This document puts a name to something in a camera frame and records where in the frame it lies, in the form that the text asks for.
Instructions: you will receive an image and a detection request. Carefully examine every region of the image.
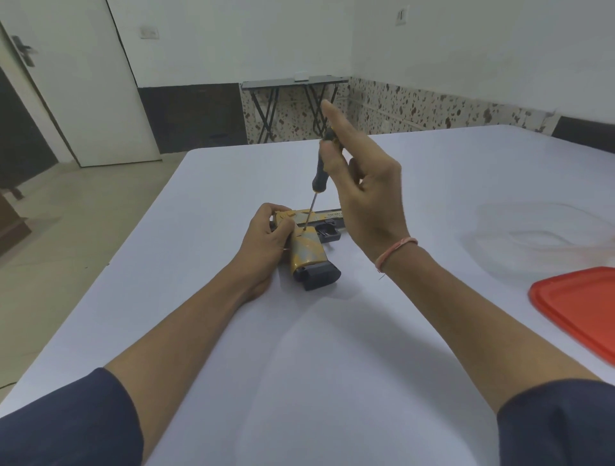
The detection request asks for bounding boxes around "yellow toy gun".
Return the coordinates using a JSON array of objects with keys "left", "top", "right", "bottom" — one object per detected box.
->
[{"left": 268, "top": 207, "right": 348, "bottom": 293}]

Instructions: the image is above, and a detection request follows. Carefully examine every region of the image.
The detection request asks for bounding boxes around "white door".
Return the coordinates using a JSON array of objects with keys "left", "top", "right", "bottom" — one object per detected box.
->
[{"left": 0, "top": 0, "right": 163, "bottom": 168}]

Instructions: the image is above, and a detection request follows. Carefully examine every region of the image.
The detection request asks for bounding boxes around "dark blue left sleeve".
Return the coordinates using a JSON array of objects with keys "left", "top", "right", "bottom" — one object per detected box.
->
[{"left": 0, "top": 367, "right": 145, "bottom": 466}]

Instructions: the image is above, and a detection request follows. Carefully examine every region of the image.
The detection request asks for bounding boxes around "metal door handle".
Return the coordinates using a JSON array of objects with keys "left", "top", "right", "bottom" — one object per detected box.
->
[{"left": 12, "top": 36, "right": 38, "bottom": 67}]

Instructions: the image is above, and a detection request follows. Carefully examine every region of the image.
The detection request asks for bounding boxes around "person's right forearm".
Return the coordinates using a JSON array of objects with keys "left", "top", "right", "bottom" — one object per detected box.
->
[{"left": 377, "top": 241, "right": 604, "bottom": 416}]

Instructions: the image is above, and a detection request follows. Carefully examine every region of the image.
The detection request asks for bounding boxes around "pink thread wristband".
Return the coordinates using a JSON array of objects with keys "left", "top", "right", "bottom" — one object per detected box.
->
[{"left": 374, "top": 237, "right": 419, "bottom": 275}]

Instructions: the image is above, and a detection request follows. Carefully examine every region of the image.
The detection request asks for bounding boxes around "black handled screwdriver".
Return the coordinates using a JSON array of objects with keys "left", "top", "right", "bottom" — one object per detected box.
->
[{"left": 301, "top": 126, "right": 337, "bottom": 236}]

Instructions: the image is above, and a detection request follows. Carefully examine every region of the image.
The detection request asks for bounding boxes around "dark blue right sleeve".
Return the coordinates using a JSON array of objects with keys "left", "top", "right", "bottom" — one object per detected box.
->
[{"left": 497, "top": 377, "right": 615, "bottom": 466}]

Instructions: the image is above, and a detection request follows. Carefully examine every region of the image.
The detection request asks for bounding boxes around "dark blue sleeve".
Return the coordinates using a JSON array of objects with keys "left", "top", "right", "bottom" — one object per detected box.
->
[
  {"left": 0, "top": 367, "right": 145, "bottom": 466},
  {"left": 497, "top": 377, "right": 615, "bottom": 466}
]

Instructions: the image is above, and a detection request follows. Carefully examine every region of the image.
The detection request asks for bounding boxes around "clear plastic container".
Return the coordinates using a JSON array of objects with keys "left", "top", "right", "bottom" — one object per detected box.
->
[{"left": 460, "top": 200, "right": 615, "bottom": 290}]

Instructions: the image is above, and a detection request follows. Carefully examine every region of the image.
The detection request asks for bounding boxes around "person's right hand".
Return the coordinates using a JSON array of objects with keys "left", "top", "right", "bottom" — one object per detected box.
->
[{"left": 319, "top": 100, "right": 419, "bottom": 269}]

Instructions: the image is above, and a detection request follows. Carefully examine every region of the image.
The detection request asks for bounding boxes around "person's left hand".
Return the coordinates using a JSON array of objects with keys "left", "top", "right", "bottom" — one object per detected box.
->
[{"left": 231, "top": 202, "right": 292, "bottom": 306}]

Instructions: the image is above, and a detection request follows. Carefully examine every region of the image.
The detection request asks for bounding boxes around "grey folding table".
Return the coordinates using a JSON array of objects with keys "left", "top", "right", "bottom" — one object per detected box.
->
[{"left": 241, "top": 75, "right": 350, "bottom": 144}]

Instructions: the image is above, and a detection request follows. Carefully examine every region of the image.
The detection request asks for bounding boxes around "red plastic lid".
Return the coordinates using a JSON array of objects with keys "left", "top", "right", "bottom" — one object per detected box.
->
[{"left": 528, "top": 266, "right": 615, "bottom": 367}]

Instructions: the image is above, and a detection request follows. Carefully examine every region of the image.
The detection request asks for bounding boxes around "brown wooden furniture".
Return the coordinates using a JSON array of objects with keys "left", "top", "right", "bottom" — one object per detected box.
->
[{"left": 0, "top": 186, "right": 33, "bottom": 258}]

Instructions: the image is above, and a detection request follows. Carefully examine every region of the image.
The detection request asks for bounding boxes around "person's left forearm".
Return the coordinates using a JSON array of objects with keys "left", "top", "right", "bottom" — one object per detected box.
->
[{"left": 103, "top": 271, "right": 264, "bottom": 462}]

